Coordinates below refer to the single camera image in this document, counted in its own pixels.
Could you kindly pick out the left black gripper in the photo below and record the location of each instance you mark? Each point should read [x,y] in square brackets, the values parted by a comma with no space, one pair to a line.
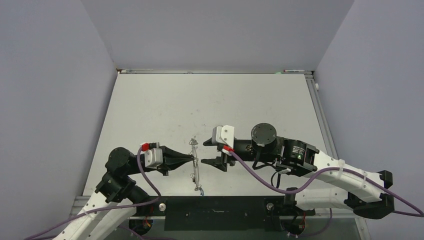
[172,159]

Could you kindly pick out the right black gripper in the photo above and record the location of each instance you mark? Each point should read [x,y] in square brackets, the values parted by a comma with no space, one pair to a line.
[221,161]

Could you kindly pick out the large grey keyring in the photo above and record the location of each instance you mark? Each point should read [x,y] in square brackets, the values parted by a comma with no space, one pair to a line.
[195,176]

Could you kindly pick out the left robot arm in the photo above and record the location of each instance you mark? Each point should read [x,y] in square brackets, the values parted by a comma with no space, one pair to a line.
[123,189]

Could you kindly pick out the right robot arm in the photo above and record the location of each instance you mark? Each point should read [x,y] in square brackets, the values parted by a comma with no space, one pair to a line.
[368,194]

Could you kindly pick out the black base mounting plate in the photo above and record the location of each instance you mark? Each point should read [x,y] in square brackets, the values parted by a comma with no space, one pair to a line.
[219,213]

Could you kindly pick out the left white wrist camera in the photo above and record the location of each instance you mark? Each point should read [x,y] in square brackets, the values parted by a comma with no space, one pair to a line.
[152,153]

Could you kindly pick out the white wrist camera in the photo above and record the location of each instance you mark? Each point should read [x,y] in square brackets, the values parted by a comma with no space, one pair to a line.
[152,153]
[224,135]

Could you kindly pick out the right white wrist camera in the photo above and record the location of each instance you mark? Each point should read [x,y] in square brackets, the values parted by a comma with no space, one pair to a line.
[224,135]

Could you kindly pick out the aluminium rail back edge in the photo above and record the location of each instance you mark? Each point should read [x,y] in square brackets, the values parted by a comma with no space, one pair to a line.
[173,71]

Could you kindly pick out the aluminium rail right side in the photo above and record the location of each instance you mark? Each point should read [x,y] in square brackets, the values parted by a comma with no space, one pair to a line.
[323,126]

